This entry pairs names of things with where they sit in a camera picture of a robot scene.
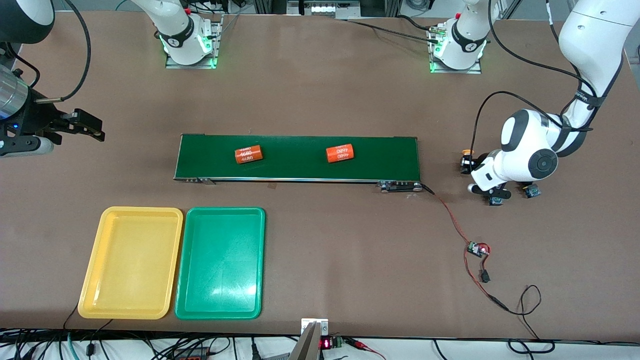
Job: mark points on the small green circuit board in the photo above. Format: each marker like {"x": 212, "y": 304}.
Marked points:
{"x": 475, "y": 249}

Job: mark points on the green conveyor belt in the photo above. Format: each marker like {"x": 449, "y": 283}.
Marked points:
{"x": 295, "y": 170}

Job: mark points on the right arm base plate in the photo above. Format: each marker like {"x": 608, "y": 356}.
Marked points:
{"x": 216, "y": 47}

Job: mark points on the red digit display module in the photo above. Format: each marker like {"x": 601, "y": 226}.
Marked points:
{"x": 327, "y": 343}

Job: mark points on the grey metal camera mount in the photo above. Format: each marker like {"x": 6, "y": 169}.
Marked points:
{"x": 306, "y": 347}

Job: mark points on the red clip lead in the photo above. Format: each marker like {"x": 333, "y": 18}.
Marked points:
{"x": 356, "y": 342}

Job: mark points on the yellow plastic tray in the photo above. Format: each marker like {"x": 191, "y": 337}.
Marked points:
{"x": 130, "y": 260}

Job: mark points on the conveyor motor bracket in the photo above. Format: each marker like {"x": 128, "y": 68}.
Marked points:
{"x": 400, "y": 186}

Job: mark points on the orange 4680 cylinder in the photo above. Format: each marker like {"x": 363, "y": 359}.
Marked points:
{"x": 249, "y": 154}
{"x": 340, "y": 153}

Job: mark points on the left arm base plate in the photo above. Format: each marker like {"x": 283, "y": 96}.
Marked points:
{"x": 470, "y": 71}

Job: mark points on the green push button switch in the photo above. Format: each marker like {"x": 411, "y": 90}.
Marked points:
{"x": 496, "y": 201}
{"x": 533, "y": 191}

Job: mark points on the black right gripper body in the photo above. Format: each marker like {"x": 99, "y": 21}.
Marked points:
{"x": 40, "y": 118}

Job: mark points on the green plastic tray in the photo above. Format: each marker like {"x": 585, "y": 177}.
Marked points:
{"x": 220, "y": 260}

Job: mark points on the small black connector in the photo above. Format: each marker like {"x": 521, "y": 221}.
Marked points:
{"x": 484, "y": 276}

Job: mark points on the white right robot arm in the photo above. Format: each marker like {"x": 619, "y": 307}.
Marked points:
{"x": 177, "y": 30}

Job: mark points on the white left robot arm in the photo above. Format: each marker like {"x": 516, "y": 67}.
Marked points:
{"x": 530, "y": 145}

